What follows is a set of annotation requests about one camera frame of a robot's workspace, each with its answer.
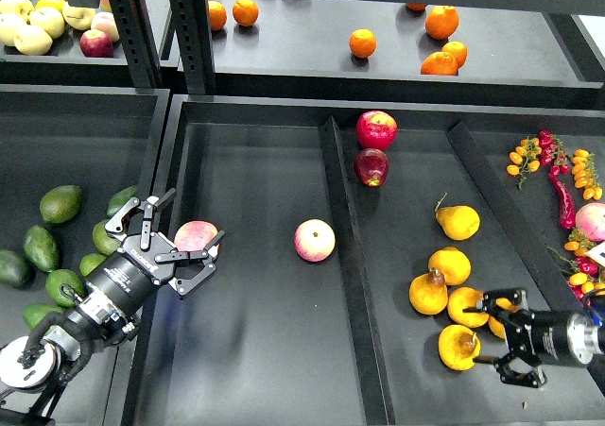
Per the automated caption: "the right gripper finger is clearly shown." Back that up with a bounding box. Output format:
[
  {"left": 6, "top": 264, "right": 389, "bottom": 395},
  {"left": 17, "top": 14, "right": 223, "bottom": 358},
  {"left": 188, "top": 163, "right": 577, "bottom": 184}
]
[
  {"left": 462, "top": 288, "right": 527, "bottom": 325},
  {"left": 473, "top": 351, "right": 547, "bottom": 388}
]

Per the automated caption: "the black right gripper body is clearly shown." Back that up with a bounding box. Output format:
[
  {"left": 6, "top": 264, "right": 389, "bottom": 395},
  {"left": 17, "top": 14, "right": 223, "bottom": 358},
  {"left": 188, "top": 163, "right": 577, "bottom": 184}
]
[{"left": 504, "top": 310, "right": 575, "bottom": 365}]

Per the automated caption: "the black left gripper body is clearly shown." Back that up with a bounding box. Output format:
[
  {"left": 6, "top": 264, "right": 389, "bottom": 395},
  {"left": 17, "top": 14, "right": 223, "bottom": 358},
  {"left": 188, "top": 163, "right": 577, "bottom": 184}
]
[{"left": 86, "top": 232, "right": 176, "bottom": 316}]

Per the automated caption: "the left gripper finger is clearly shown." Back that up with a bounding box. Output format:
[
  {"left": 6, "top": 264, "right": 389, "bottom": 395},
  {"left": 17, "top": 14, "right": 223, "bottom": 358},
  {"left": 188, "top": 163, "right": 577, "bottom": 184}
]
[
  {"left": 105, "top": 188, "right": 176, "bottom": 251},
  {"left": 154, "top": 230, "right": 225, "bottom": 299}
]

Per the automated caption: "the yellow pear with stem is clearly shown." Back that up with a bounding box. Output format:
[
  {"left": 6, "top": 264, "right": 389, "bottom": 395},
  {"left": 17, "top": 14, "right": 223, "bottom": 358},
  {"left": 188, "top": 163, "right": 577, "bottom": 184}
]
[{"left": 438, "top": 324, "right": 481, "bottom": 371}]

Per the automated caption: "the dark green avocado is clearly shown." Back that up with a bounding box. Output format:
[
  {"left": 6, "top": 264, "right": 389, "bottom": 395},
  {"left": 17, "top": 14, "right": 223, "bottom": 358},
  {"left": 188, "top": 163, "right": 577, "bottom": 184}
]
[{"left": 24, "top": 225, "right": 61, "bottom": 273}]

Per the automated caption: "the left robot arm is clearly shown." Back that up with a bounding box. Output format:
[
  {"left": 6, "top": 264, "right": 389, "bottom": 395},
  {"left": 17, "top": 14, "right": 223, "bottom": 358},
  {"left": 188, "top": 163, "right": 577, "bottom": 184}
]
[{"left": 1, "top": 190, "right": 225, "bottom": 425}]

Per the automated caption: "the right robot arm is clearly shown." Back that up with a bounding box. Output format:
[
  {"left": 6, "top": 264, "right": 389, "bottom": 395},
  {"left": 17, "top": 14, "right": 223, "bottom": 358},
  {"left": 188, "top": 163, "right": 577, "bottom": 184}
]
[{"left": 463, "top": 288, "right": 604, "bottom": 388}]

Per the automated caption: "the green avocado under gripper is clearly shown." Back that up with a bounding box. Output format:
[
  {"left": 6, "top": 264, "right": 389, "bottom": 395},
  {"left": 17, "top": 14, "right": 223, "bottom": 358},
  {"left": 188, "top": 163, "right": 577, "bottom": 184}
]
[{"left": 92, "top": 219, "right": 121, "bottom": 256}]

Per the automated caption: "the green avocado tray edge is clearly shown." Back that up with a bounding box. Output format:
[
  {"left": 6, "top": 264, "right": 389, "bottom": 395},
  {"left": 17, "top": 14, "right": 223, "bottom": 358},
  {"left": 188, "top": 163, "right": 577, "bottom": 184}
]
[{"left": 106, "top": 185, "right": 138, "bottom": 218}]

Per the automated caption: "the yellow pear right cluster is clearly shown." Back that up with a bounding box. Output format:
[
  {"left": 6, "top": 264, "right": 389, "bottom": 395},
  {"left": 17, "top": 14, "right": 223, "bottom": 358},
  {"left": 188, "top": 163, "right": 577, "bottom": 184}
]
[{"left": 488, "top": 298, "right": 518, "bottom": 339}]

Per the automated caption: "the yellow pear cluster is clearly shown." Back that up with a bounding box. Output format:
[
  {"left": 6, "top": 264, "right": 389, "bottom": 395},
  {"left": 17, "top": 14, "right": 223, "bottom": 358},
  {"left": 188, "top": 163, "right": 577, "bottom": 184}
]
[
  {"left": 408, "top": 267, "right": 448, "bottom": 315},
  {"left": 488, "top": 298, "right": 518, "bottom": 339}
]

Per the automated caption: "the green avocado small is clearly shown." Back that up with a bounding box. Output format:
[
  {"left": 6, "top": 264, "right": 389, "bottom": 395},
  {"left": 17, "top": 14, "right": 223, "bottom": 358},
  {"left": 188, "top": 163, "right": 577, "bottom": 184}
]
[{"left": 79, "top": 253, "right": 107, "bottom": 277}]

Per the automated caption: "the green avocado top left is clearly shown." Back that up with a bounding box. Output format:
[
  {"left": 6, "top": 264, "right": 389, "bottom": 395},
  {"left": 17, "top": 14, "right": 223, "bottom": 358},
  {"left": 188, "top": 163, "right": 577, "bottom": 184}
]
[{"left": 39, "top": 184, "right": 83, "bottom": 224}]

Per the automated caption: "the green avocado lower middle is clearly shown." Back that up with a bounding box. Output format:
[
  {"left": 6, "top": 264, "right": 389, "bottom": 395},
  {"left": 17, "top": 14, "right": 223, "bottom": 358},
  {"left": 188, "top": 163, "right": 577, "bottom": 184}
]
[{"left": 45, "top": 269, "right": 87, "bottom": 308}]

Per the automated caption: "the yellow pear middle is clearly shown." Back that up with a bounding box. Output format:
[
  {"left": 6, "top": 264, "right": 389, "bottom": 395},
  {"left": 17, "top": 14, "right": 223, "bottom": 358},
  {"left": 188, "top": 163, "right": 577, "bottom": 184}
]
[{"left": 427, "top": 247, "right": 472, "bottom": 286}]

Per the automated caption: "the yellow pear left cluster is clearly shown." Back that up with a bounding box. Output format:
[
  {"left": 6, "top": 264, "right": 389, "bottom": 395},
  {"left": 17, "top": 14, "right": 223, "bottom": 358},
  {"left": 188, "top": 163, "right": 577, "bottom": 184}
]
[{"left": 408, "top": 267, "right": 448, "bottom": 315}]

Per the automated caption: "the yellow pear upper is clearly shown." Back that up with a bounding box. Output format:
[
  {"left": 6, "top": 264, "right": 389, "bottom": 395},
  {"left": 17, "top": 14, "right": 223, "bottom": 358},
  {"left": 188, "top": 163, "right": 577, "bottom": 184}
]
[{"left": 434, "top": 193, "right": 481, "bottom": 241}]

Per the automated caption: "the green avocado bottom left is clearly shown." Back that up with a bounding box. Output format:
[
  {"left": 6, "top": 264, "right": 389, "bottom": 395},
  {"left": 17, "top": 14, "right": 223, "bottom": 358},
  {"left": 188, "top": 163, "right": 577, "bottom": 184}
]
[{"left": 22, "top": 303, "right": 66, "bottom": 331}]

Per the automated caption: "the green avocado far left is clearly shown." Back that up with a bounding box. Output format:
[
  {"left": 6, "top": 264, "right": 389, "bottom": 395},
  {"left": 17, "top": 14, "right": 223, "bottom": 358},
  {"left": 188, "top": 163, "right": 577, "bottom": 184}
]
[{"left": 0, "top": 249, "right": 32, "bottom": 288}]

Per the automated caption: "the pink apple left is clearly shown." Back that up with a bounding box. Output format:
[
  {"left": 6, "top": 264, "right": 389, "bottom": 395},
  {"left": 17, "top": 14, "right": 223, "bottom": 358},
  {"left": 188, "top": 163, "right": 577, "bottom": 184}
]
[{"left": 174, "top": 220, "right": 218, "bottom": 252}]

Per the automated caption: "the pink apple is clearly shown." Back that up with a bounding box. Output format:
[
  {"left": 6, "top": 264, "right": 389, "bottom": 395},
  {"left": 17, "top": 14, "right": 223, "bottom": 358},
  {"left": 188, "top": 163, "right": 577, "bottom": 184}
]
[
  {"left": 294, "top": 219, "right": 336, "bottom": 263},
  {"left": 174, "top": 220, "right": 218, "bottom": 252}
]

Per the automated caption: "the mixed cherry tomatoes lower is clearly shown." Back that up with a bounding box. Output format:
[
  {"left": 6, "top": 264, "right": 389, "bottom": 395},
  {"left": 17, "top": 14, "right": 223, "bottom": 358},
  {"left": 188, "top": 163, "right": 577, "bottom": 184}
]
[{"left": 548, "top": 228, "right": 604, "bottom": 300}]

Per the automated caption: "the black left tray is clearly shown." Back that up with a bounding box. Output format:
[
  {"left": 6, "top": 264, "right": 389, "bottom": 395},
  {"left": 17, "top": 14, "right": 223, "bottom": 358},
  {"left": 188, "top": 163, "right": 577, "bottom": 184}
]
[{"left": 1, "top": 85, "right": 169, "bottom": 425}]

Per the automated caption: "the red chili pepper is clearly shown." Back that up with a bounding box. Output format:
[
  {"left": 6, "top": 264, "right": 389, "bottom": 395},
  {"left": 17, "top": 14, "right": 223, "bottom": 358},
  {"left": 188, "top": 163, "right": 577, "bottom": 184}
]
[{"left": 548, "top": 166, "right": 576, "bottom": 230}]

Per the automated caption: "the pink peach right edge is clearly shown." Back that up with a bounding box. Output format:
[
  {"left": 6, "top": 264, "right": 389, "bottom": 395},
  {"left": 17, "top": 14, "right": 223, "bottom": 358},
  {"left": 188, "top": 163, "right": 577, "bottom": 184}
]
[{"left": 576, "top": 202, "right": 605, "bottom": 242}]

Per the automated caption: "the pink apple centre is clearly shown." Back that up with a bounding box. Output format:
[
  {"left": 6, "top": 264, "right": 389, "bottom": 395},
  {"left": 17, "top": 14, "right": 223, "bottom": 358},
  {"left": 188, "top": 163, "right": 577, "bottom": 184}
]
[{"left": 294, "top": 219, "right": 336, "bottom": 263}]

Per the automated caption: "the orange tomato bunch right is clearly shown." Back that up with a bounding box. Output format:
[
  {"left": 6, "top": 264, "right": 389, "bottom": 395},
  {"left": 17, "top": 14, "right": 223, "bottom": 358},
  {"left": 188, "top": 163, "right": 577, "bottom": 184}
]
[{"left": 572, "top": 148, "right": 604, "bottom": 201}]

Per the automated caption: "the orange cherry tomato bunch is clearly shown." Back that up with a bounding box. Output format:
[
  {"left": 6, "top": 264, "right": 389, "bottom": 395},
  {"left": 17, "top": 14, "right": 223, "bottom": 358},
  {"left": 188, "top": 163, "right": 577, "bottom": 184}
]
[{"left": 506, "top": 137, "right": 542, "bottom": 189}]

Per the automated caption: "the red cherry tomato bunch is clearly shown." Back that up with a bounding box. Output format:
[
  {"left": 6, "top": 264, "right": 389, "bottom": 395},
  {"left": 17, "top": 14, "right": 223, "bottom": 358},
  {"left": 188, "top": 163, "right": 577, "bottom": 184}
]
[{"left": 538, "top": 130, "right": 571, "bottom": 177}]

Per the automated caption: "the black divided centre tray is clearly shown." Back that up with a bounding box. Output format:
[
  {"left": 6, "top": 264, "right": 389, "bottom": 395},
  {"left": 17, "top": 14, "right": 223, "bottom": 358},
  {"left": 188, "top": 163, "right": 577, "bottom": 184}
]
[{"left": 121, "top": 95, "right": 604, "bottom": 425}]

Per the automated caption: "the red apple on shelf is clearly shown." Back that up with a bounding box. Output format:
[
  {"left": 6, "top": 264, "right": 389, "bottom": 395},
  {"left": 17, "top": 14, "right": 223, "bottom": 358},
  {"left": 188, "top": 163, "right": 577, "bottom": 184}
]
[{"left": 79, "top": 29, "right": 113, "bottom": 58}]

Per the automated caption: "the dark red apple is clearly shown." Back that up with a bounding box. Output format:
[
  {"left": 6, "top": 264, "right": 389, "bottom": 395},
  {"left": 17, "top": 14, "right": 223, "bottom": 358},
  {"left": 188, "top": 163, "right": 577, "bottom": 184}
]
[{"left": 354, "top": 148, "right": 389, "bottom": 187}]

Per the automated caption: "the yellow apple front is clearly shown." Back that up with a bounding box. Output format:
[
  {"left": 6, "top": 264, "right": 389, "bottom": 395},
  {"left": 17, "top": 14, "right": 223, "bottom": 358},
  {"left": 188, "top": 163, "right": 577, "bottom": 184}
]
[{"left": 13, "top": 26, "right": 53, "bottom": 56}]

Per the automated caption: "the pink peach on shelf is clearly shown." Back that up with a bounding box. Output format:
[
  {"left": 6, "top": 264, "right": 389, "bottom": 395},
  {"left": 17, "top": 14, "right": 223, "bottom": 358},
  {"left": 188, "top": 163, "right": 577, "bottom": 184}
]
[{"left": 91, "top": 11, "right": 120, "bottom": 43}]

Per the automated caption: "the bright red apple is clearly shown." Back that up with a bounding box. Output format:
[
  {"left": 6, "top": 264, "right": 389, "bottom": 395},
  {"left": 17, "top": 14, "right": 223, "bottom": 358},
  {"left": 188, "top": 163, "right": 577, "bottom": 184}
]
[{"left": 355, "top": 111, "right": 398, "bottom": 151}]

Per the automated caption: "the yellow apple with stem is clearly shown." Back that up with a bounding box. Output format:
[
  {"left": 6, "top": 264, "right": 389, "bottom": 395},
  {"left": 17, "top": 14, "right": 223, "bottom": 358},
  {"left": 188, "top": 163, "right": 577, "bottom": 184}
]
[{"left": 61, "top": 2, "right": 96, "bottom": 31}]

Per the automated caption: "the yellow apple middle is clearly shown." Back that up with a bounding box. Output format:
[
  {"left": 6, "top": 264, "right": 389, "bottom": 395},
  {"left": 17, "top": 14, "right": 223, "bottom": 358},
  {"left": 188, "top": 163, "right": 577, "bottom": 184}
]
[{"left": 29, "top": 7, "right": 65, "bottom": 40}]

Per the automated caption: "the orange on shelf left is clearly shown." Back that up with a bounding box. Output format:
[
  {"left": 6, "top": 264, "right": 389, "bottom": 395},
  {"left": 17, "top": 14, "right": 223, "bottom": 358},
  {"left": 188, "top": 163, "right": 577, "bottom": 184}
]
[{"left": 208, "top": 0, "right": 227, "bottom": 31}]

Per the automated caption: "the black shelf post left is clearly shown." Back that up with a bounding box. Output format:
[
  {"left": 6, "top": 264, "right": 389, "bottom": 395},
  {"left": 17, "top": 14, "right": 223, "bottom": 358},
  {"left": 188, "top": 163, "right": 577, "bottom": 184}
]
[{"left": 109, "top": 0, "right": 161, "bottom": 89}]

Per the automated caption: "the black shelf post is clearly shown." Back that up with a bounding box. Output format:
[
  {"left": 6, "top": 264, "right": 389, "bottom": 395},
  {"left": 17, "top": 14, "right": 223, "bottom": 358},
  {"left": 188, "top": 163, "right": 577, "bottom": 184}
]
[
  {"left": 169, "top": 0, "right": 217, "bottom": 95},
  {"left": 109, "top": 0, "right": 161, "bottom": 89}
]

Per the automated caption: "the black shelf post right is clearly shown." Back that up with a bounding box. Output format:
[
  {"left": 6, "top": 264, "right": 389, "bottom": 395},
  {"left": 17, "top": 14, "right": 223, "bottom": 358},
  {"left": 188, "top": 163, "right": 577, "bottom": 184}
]
[{"left": 169, "top": 0, "right": 217, "bottom": 95}]

